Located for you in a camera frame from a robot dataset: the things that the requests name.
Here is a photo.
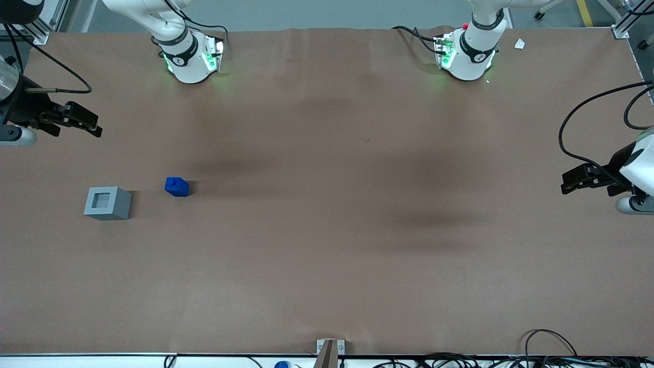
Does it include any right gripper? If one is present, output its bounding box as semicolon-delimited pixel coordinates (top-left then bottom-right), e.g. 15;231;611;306
0;77;103;139

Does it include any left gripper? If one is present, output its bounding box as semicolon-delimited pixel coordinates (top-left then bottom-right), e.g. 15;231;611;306
561;141;654;198

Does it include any blue plastic block part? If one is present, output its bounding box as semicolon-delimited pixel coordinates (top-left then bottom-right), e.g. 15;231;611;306
165;177;190;197

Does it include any gray square socket base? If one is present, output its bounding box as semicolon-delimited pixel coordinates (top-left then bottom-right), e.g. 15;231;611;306
84;187;132;221

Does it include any white stand leg with caster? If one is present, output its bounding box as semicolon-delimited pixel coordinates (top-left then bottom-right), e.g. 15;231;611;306
534;0;568;21

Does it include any brown table cover sheet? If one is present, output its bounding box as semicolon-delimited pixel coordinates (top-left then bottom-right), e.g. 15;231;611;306
0;26;654;356

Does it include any long black left wrist cable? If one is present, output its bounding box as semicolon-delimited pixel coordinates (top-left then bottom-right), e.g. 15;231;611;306
558;80;654;190

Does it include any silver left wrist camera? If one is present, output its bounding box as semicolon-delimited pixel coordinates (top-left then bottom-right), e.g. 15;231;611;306
616;196;654;215

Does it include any short black left wrist cable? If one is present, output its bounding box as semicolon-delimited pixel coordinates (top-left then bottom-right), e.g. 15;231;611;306
623;84;654;131

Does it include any aluminium frame post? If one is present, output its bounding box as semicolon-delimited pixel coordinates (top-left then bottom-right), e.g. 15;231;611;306
0;0;69;45
598;0;654;40

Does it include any black looped cable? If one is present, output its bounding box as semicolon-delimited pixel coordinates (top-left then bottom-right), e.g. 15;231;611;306
525;329;578;358

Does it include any black right arm base cable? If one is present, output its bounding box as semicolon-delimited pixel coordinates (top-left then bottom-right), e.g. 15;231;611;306
162;0;229;49

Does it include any black arm base cable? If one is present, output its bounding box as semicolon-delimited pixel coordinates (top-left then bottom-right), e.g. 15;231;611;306
162;0;229;49
392;26;440;54

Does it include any black cable bundle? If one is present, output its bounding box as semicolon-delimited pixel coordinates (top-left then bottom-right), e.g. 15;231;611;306
370;352;654;368

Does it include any black left arm base cable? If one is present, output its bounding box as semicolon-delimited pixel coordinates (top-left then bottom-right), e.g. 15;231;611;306
392;26;440;54

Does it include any brown camera mount pole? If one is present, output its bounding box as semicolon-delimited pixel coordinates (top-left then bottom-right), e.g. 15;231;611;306
313;340;339;368

